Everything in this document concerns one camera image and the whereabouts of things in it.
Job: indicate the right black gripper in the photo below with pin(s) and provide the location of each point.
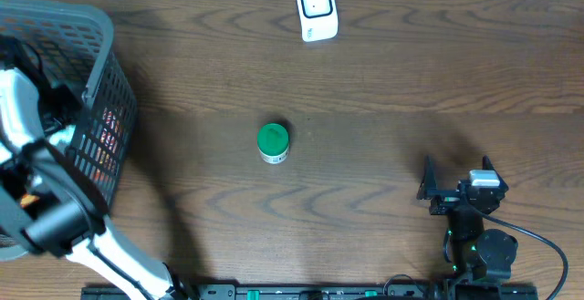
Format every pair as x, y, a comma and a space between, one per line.
446, 199

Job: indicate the green lid jar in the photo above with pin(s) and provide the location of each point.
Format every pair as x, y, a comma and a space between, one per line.
273, 143

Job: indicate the red orange snack bag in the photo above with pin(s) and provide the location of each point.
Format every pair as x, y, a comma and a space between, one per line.
106, 154

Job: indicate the small orange box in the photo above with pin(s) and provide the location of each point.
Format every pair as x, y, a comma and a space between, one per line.
27, 200

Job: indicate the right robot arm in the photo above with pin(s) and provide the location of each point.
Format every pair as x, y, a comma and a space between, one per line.
482, 258

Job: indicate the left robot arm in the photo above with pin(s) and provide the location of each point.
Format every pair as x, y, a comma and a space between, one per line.
48, 205

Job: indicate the grey plastic mesh basket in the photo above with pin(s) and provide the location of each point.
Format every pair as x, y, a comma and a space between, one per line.
75, 43

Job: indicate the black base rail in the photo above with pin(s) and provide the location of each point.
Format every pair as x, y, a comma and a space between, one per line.
393, 291

